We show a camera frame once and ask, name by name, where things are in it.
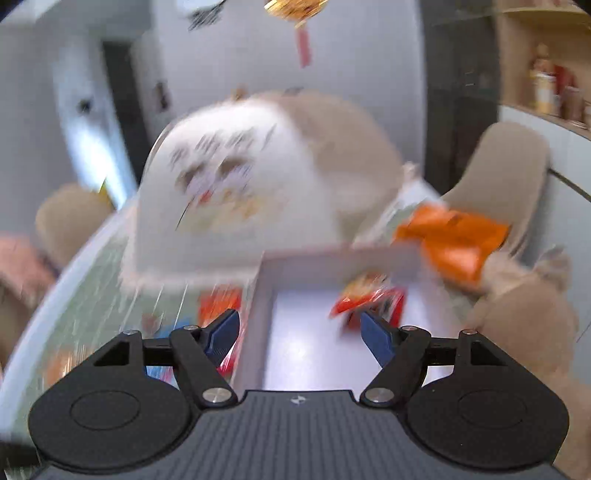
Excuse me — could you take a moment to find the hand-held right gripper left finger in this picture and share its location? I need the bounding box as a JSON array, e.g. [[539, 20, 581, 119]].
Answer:
[[95, 309, 241, 409]]

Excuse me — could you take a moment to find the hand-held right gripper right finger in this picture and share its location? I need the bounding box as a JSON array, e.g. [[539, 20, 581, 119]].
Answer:
[[359, 310, 505, 408]]

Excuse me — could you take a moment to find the red snack packet clear window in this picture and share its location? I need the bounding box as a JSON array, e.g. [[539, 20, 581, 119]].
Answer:
[[198, 287, 245, 376]]

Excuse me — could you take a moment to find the small red snack packet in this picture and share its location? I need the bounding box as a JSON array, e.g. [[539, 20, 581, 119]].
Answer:
[[329, 273, 408, 330]]

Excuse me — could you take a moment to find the blue snack packet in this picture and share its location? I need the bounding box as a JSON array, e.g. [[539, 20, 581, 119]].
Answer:
[[147, 318, 197, 386]]

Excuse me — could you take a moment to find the pink cardboard box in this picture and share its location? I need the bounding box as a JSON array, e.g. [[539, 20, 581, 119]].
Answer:
[[231, 244, 467, 402]]

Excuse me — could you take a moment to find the orange snack bag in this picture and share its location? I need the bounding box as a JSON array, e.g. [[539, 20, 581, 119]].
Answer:
[[392, 204, 511, 284]]

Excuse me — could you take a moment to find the green checked tablecloth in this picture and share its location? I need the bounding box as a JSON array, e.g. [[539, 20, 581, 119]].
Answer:
[[7, 215, 262, 437]]

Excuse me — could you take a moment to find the beige teddy bear plush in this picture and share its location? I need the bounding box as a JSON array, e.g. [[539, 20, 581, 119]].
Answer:
[[462, 247, 583, 416]]

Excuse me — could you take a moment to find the white mesh food cover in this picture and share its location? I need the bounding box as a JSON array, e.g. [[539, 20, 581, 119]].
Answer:
[[119, 89, 407, 289]]

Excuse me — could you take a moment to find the beige chair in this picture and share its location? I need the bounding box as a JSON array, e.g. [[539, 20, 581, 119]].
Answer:
[[34, 184, 117, 271], [436, 121, 553, 261]]

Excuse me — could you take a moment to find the orange bottle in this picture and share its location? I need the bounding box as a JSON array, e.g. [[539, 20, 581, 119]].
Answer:
[[530, 45, 563, 117]]

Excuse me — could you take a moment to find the red gold hanging ornament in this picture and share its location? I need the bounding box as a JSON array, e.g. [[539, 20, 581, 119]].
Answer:
[[263, 0, 331, 69]]

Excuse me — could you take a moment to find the wooden shelf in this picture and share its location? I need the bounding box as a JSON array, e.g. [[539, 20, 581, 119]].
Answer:
[[498, 0, 591, 137]]

